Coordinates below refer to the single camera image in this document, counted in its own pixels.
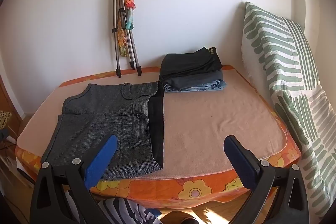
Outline blue folded jeans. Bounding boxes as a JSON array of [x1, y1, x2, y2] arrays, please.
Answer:
[[163, 79, 227, 93]]

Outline metal tripod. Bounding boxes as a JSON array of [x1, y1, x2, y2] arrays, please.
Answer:
[[110, 0, 143, 79]]

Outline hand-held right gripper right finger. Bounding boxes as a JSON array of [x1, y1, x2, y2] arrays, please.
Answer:
[[223, 135, 309, 224]]

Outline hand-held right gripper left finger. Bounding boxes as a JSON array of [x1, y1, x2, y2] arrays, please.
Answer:
[[30, 134, 118, 224]]

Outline green white striped pillow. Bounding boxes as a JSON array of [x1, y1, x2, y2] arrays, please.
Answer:
[[241, 1, 334, 214]]

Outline grey white striped cloth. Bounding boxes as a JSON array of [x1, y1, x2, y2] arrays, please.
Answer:
[[98, 198, 163, 224]]

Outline pink blanket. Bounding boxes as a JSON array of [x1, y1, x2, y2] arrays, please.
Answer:
[[16, 69, 286, 180]]

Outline black folded pants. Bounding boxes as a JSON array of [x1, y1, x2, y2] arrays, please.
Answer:
[[159, 47, 223, 81]]

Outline grey tweed pants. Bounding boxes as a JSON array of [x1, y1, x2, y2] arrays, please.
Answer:
[[41, 82, 165, 180]]

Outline leopard print cloth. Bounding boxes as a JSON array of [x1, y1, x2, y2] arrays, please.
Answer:
[[0, 111, 12, 130]]

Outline dark grey folded pants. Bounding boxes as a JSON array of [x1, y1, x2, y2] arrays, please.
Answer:
[[160, 70, 225, 92]]

